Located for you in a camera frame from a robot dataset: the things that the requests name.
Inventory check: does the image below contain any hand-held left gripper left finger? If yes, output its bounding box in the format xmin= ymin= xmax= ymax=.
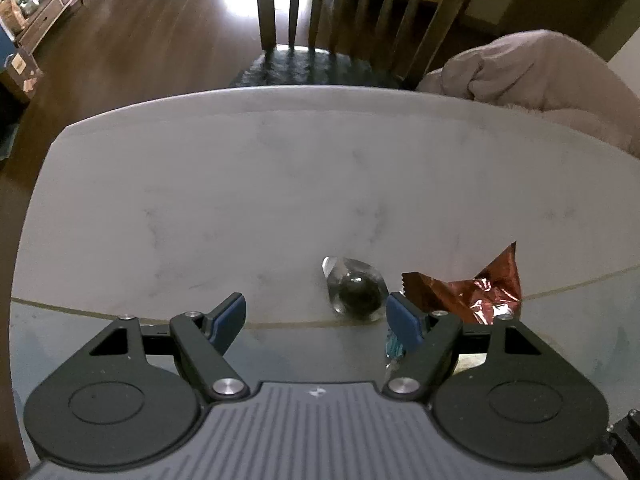
xmin=89 ymin=292 xmax=251 ymax=404

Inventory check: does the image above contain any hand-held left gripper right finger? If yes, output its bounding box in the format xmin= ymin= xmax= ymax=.
xmin=381 ymin=290 xmax=549 ymax=404

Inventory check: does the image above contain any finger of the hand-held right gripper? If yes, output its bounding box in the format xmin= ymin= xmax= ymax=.
xmin=603 ymin=406 xmax=640 ymax=480

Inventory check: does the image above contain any clear dark candy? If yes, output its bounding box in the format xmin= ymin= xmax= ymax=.
xmin=321 ymin=255 xmax=389 ymax=323

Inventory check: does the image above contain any copper brown foil packet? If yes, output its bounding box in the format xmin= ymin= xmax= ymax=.
xmin=401 ymin=241 xmax=524 ymax=327

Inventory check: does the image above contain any teal snack wrapper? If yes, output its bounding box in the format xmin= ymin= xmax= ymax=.
xmin=383 ymin=328 xmax=407 ymax=362

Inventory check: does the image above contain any yellow snack packet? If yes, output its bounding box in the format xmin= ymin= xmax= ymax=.
xmin=451 ymin=353 xmax=490 ymax=377

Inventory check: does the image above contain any dark wooden chair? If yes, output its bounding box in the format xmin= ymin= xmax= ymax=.
xmin=229 ymin=0 xmax=489 ymax=92

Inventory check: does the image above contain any small cardboard box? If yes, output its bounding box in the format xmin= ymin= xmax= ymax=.
xmin=0 ymin=52 xmax=44 ymax=107

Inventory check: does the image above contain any wooden television cabinet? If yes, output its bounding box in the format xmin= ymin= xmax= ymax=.
xmin=0 ymin=0 xmax=117 ymax=57

